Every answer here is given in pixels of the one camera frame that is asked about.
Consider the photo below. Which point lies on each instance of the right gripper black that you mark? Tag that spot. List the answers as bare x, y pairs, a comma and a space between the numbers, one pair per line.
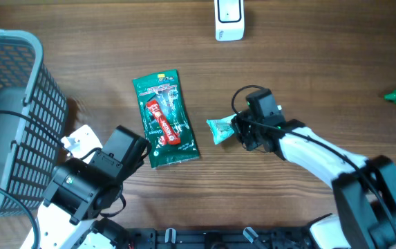
237, 124

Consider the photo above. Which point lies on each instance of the teal wet wipes pack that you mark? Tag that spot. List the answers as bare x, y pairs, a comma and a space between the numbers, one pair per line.
221, 129

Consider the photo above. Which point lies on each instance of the red white snack packet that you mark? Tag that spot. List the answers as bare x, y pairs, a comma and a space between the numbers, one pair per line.
169, 136

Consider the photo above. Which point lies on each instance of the green 3M gloves packet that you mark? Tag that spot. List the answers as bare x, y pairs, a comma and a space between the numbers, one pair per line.
166, 89

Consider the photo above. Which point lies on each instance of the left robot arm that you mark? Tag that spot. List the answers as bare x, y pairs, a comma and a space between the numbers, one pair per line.
73, 212

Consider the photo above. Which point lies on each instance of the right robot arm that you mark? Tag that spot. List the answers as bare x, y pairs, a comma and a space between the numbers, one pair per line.
364, 188

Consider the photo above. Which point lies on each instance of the white barcode scanner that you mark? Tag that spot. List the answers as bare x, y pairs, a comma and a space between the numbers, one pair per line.
229, 20

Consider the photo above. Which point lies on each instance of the grey mesh shopping basket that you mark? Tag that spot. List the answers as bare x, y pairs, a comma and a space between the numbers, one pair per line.
33, 113

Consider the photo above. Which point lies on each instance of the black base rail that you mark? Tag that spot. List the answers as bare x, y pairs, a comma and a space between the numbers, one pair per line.
274, 238

